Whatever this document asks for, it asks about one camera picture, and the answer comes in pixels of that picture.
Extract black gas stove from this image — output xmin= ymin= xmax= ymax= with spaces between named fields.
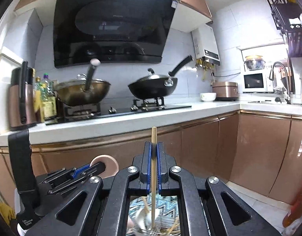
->
xmin=45 ymin=98 xmax=192 ymax=126

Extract white microwave oven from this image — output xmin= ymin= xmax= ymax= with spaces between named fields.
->
xmin=242 ymin=73 xmax=273 ymax=93

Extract black dish rack shelf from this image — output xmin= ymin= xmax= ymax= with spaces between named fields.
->
xmin=266 ymin=0 xmax=302 ymax=58

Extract yellow sleeved left forearm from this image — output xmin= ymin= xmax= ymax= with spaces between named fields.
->
xmin=0 ymin=202 xmax=18 ymax=235

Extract bronze wok with lid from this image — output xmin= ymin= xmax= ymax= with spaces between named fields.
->
xmin=54 ymin=59 xmax=110 ymax=107

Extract kitchen sink faucet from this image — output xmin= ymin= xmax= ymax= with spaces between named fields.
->
xmin=269 ymin=61 xmax=291 ymax=104

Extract wire and plastic utensil holder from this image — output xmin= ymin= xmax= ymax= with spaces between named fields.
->
xmin=126 ymin=196 xmax=181 ymax=236

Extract copper rice cooker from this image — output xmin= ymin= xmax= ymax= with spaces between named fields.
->
xmin=212 ymin=82 xmax=239 ymax=101

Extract black range hood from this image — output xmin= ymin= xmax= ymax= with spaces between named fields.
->
xmin=53 ymin=0 xmax=177 ymax=68

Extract oil bottles on counter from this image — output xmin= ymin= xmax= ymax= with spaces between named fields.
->
xmin=33 ymin=74 xmax=57 ymax=123

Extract copper thermos kettle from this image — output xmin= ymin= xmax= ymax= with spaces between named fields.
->
xmin=8 ymin=61 xmax=37 ymax=131

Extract white bowl on counter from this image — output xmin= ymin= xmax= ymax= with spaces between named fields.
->
xmin=200 ymin=92 xmax=216 ymax=102

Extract cooking oil bottle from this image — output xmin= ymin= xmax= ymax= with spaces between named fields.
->
xmin=282 ymin=191 xmax=302 ymax=228

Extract white gas water heater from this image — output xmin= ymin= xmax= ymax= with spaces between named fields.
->
xmin=192 ymin=24 xmax=220 ymax=65

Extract black wok with handle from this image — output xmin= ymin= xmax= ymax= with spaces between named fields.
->
xmin=128 ymin=55 xmax=194 ymax=100

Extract bamboo chopstick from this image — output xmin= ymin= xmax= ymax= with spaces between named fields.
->
xmin=151 ymin=127 xmax=157 ymax=229
xmin=141 ymin=196 xmax=149 ymax=215
xmin=166 ymin=217 xmax=179 ymax=235

